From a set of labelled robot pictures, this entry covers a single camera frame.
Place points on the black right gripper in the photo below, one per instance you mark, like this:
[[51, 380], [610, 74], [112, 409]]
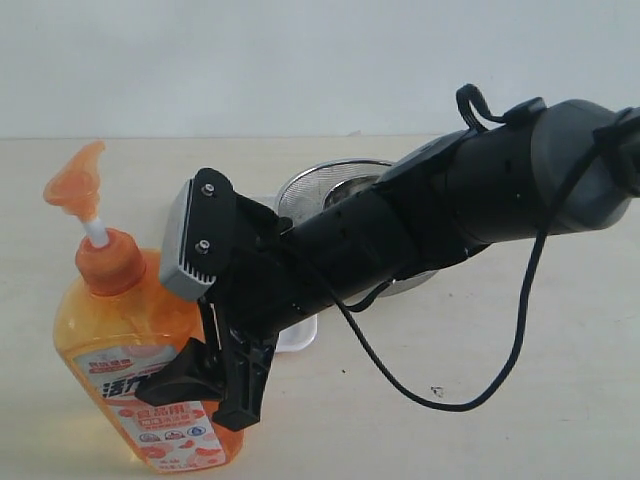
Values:
[[248, 285]]

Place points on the orange pump soap bottle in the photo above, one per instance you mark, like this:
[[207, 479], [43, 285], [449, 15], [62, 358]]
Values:
[[116, 325]]

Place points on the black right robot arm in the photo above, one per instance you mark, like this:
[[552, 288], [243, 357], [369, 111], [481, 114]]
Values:
[[542, 171]]

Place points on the large steel mesh colander bowl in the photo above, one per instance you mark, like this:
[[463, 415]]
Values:
[[310, 185]]

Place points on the small stainless steel bowl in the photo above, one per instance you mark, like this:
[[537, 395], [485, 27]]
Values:
[[347, 189]]

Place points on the white rectangular plastic tray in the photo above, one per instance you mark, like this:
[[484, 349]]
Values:
[[300, 337]]

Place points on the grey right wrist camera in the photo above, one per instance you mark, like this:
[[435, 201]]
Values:
[[199, 235]]

